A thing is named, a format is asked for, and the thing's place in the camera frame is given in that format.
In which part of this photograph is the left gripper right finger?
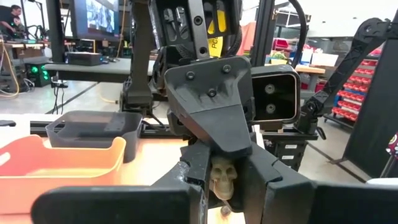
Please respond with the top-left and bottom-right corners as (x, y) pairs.
(239, 142), (398, 224)

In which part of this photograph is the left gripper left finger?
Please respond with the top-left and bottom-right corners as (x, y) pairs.
(30, 139), (212, 224)

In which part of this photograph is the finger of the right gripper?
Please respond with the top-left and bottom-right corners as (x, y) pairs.
(167, 107), (193, 139)
(164, 55), (254, 158)

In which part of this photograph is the white plastic skull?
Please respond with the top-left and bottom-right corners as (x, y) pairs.
(209, 156), (238, 202)

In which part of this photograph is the yellow label tag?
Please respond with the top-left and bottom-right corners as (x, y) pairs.
(207, 9), (228, 58)

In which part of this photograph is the dark grey plastic bin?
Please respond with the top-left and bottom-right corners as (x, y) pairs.
(45, 110), (144, 164)

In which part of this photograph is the orange plastic bin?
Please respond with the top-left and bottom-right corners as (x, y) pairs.
(0, 134), (127, 215)

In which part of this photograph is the black monitor screen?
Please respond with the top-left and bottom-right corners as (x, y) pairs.
(68, 0), (121, 42)

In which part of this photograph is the grey desk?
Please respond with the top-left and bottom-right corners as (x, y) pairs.
(43, 57), (156, 83)

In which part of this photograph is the small black desktop device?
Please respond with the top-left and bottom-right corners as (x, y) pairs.
(66, 51), (103, 67)

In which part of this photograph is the red parts bin rack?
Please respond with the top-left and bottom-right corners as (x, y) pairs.
(323, 46), (384, 123)

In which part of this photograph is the white box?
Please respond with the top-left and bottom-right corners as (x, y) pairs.
(310, 52), (340, 68)

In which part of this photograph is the white plastic bin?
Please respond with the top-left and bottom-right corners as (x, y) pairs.
(0, 113), (47, 149)

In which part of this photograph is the person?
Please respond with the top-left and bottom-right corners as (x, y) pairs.
(0, 4), (25, 40)

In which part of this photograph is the black aluminium table frame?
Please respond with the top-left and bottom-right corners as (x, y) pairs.
(29, 0), (398, 180)

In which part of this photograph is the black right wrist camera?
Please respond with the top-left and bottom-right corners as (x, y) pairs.
(250, 64), (302, 126)

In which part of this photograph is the black corrugated cable hose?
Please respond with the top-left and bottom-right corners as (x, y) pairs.
(287, 0), (309, 68)

